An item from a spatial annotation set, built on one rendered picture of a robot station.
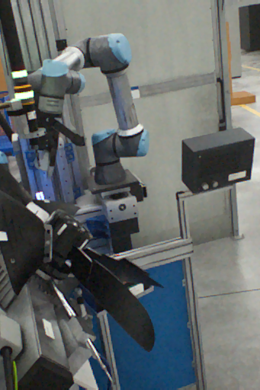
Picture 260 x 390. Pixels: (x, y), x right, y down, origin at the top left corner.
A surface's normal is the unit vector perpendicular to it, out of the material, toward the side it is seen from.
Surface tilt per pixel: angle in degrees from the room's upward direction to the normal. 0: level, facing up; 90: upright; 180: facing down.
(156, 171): 90
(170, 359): 90
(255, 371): 0
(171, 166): 90
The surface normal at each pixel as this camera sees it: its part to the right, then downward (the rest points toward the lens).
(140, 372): 0.29, 0.29
